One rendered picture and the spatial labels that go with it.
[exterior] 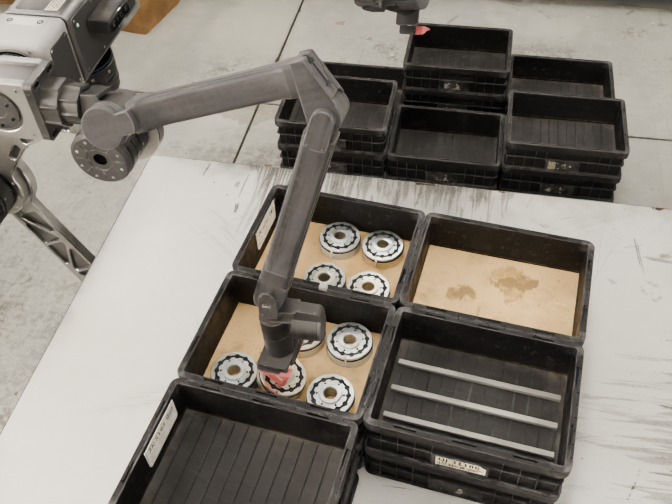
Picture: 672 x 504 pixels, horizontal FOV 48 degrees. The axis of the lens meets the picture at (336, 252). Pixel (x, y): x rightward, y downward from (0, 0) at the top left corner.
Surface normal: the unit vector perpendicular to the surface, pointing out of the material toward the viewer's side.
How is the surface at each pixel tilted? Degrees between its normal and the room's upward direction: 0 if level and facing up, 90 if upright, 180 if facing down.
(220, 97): 69
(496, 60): 0
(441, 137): 0
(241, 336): 0
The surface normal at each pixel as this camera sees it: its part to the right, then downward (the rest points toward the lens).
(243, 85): -0.21, 0.45
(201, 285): -0.04, -0.67
